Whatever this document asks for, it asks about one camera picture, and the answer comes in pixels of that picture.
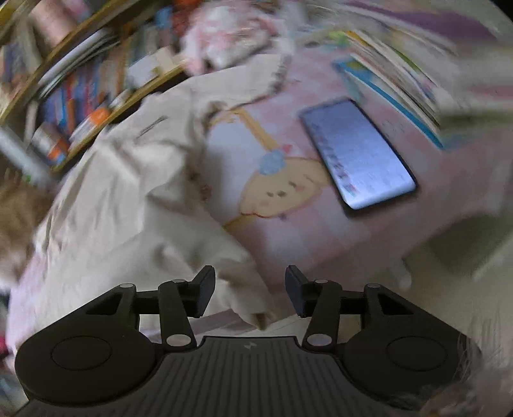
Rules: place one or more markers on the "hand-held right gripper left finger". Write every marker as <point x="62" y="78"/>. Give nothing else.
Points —
<point x="201" y="290"/>

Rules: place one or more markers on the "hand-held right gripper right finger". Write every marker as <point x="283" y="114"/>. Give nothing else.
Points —
<point x="295" y="289"/>

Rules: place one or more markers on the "cream garment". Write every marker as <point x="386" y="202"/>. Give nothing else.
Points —
<point x="120" y="200"/>

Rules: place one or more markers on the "pink checked printed mat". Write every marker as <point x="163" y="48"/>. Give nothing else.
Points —
<point x="280" y="240"/>

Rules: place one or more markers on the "black smartphone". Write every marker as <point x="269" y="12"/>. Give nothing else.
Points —
<point x="356" y="152"/>

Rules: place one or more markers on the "orange fluffy fur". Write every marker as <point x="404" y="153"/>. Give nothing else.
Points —
<point x="16" y="224"/>

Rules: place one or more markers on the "wooden bookshelf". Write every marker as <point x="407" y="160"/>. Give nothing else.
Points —
<point x="128" y="100"/>

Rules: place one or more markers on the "white fluffy fur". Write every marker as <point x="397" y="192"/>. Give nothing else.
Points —
<point x="481" y="381"/>

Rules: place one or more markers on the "row of colourful books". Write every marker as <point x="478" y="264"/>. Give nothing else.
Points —
<point x="76" y="104"/>

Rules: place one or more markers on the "stack of picture books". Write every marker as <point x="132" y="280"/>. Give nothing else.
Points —
<point x="392" y="80"/>

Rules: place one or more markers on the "pink white plush toy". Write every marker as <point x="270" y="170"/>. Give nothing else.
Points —
<point x="224" y="36"/>

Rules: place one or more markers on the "pink printed cup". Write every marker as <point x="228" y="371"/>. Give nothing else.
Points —
<point x="52" y="20"/>

